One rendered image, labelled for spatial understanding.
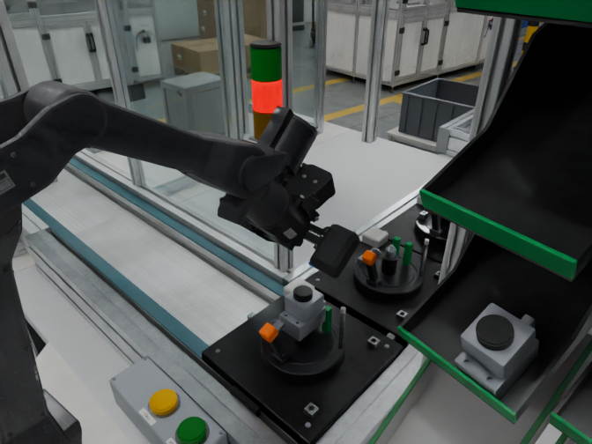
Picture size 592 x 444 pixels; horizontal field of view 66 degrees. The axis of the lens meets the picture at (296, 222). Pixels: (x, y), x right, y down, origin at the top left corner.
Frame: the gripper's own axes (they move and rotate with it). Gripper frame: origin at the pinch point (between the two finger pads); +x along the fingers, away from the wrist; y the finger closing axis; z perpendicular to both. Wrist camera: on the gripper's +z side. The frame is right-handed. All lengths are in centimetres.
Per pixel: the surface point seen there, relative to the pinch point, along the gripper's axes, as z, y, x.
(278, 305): -10.1, 10.4, 18.6
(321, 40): 80, 83, 58
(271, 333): -13.6, -1.1, 2.8
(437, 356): -5.2, -25.0, -8.4
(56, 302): -37, 56, 12
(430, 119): 115, 75, 149
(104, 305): -28.0, 35.3, 5.7
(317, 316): -8.0, -2.3, 9.9
